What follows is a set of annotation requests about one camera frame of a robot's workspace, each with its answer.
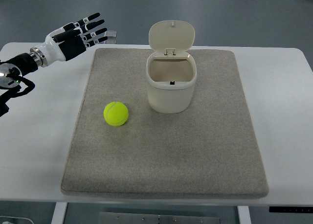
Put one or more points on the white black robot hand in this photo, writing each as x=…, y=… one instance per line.
x=69, y=41

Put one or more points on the yellow tennis ball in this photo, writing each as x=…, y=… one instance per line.
x=116, y=114

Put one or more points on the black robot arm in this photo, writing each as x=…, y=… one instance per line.
x=12, y=78

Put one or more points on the clear acrylic stand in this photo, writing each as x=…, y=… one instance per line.
x=111, y=37

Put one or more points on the cream plastic bin with lid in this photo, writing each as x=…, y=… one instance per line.
x=171, y=71

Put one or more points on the white table leg left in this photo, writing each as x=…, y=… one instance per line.
x=59, y=213

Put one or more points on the white table leg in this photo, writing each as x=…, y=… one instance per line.
x=244, y=215
x=59, y=213

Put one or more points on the beige felt mat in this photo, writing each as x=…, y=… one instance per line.
x=207, y=151

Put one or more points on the white device on floor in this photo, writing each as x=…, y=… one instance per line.
x=15, y=220

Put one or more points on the white table leg right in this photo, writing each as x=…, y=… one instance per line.
x=244, y=215

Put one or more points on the black table control panel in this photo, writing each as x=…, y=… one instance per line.
x=291, y=209

